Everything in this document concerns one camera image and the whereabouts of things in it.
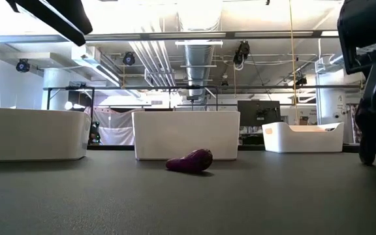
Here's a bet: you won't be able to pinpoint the black workstation frame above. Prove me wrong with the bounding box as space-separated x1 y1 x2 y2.
42 84 362 112

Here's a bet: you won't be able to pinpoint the grey overhead beam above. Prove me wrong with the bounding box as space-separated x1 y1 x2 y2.
0 30 341 45

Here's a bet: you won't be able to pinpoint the ribbed ceiling duct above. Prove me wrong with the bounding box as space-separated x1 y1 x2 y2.
328 53 345 65

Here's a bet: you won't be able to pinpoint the black hanging cable reel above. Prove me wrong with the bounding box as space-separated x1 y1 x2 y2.
232 40 251 71
293 75 308 88
15 58 31 74
122 51 136 67

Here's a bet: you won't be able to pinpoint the black monitor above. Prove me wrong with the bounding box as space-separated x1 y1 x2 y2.
237 100 282 127

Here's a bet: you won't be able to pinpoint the black table mat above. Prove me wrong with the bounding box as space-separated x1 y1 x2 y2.
0 149 376 235

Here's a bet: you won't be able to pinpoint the white hanging cloth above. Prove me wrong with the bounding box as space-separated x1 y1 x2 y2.
83 107 145 146

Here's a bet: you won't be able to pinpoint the purple eggplant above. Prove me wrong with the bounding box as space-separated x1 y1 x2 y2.
165 148 214 174

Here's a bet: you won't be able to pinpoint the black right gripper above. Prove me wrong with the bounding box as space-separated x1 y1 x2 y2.
337 0 376 166

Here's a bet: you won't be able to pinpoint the white ceiling pipes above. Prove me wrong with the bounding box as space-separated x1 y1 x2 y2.
128 40 178 87

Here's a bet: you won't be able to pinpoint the distant robot with green lights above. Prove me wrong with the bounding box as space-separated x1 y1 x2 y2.
89 120 102 145

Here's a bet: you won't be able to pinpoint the black aluminium rig frame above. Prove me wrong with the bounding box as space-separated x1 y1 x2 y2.
86 144 360 153

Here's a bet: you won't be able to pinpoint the silver ventilation duct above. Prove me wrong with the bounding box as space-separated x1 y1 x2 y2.
183 44 215 99

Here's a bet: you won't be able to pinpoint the white plastic basket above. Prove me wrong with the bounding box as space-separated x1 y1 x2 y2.
261 121 345 153
0 106 92 163
131 110 242 161

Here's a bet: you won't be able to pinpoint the brown dotted curtain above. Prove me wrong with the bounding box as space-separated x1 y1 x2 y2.
346 103 362 144

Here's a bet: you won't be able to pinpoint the yellow hanging cord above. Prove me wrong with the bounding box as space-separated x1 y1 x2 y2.
288 0 300 127

